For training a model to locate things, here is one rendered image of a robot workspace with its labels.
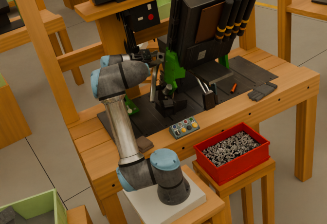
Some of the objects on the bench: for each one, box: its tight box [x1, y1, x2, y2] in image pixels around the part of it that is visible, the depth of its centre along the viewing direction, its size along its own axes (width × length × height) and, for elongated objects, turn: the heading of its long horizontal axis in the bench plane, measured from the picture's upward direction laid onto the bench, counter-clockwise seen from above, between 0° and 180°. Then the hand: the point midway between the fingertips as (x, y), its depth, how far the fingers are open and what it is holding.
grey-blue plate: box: [207, 83, 218, 104], centre depth 214 cm, size 10×2×14 cm, turn 42°
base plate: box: [97, 56, 279, 146], centre depth 228 cm, size 42×110×2 cm, turn 132°
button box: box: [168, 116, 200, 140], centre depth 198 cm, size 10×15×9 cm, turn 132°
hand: (160, 58), depth 208 cm, fingers closed on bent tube, 3 cm apart
